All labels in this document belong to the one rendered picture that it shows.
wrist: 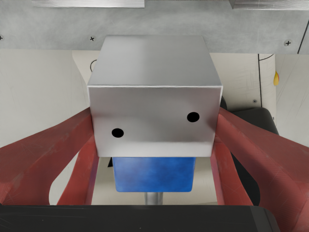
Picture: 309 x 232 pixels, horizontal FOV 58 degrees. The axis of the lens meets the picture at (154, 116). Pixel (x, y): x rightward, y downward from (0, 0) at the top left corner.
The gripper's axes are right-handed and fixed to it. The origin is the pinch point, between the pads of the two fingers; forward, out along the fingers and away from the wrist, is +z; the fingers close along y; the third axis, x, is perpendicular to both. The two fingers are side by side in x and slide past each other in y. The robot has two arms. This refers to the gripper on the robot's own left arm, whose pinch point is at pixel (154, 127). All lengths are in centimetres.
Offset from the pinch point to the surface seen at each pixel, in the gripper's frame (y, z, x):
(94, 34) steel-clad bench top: 5.5, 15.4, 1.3
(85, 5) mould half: 3.7, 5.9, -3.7
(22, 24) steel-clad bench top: 12.0, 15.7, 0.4
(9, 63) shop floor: 63, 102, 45
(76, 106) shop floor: 38, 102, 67
